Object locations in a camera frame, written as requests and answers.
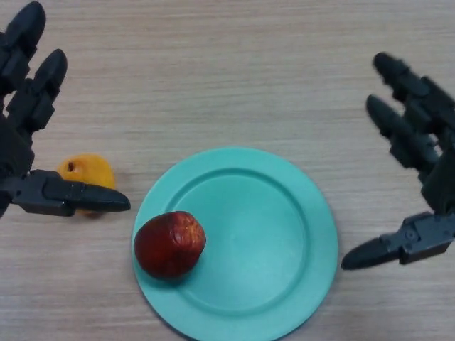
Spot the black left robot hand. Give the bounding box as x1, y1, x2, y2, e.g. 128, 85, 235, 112
0, 0, 132, 218

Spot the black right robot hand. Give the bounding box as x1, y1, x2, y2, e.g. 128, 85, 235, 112
340, 52, 455, 271

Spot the red apple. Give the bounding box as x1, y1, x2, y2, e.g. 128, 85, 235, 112
134, 210, 207, 281

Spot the green round plate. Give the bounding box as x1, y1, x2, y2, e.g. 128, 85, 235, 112
131, 147, 338, 341

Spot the yellow pear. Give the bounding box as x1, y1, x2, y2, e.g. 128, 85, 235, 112
56, 152, 117, 217

